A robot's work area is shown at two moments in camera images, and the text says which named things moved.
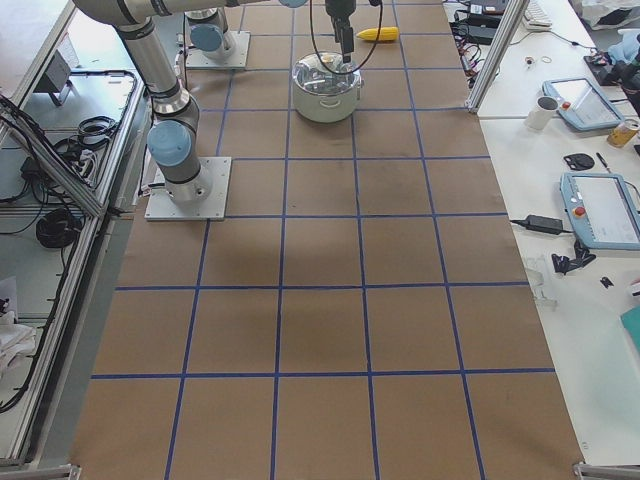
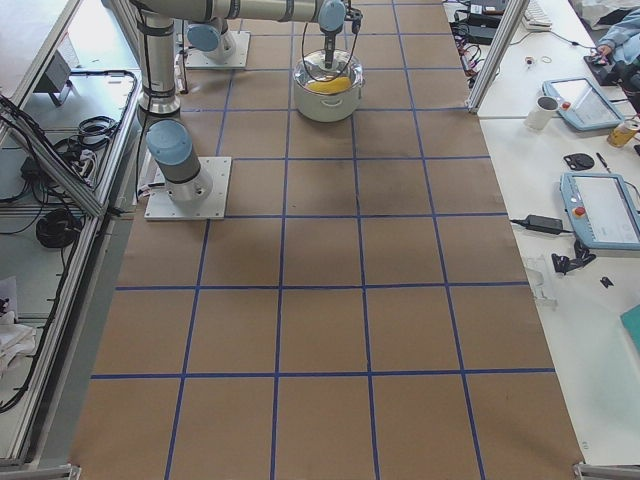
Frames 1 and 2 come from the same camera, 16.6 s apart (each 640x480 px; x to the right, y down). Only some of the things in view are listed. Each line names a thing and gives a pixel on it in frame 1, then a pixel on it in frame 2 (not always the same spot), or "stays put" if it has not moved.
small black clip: (606, 282) stays put
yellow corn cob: (385, 34) to (333, 86)
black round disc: (579, 161) stays put
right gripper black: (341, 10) to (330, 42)
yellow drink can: (623, 133) stays put
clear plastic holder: (535, 271) stays put
